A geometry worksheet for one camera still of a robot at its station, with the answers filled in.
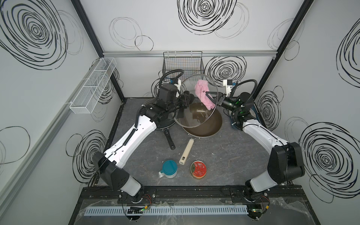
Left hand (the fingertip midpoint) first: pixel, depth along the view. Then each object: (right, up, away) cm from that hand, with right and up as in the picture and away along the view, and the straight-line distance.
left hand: (189, 96), depth 71 cm
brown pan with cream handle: (+6, -14, +8) cm, 17 cm away
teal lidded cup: (-11, -40, +5) cm, 41 cm away
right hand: (+8, +1, 0) cm, 8 cm away
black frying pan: (-13, -22, +18) cm, 32 cm away
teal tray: (+55, -9, +39) cm, 68 cm away
